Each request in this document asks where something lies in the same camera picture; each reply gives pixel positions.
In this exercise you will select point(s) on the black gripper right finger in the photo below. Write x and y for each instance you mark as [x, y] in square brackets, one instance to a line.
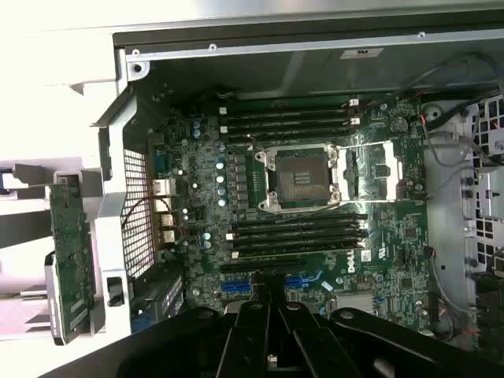
[374, 342]

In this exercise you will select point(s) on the open black silver PC case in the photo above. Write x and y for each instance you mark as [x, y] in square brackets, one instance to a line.
[114, 177]

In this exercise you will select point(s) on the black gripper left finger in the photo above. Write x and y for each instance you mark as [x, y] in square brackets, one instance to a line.
[177, 342]

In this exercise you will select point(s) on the blue expansion slot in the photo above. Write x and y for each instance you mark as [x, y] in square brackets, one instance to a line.
[236, 286]

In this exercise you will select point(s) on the silver chipset heat sink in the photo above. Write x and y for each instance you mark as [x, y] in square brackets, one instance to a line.
[354, 304]

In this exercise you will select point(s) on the silver CPU socket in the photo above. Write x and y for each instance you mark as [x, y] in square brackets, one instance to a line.
[301, 177]

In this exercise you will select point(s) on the round coin cell battery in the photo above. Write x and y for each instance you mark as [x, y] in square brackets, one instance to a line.
[398, 124]

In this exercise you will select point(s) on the black RAM slot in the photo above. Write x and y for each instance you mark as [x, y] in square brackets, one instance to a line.
[291, 137]
[299, 230]
[299, 220]
[299, 241]
[291, 115]
[299, 251]
[291, 127]
[291, 103]

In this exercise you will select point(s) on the long black expansion slot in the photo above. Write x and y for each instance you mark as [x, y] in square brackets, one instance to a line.
[260, 265]

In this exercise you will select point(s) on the silver perforated disk bay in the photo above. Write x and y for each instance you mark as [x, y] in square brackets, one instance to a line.
[486, 197]

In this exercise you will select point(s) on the green Dell motherboard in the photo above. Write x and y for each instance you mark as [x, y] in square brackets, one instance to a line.
[409, 236]

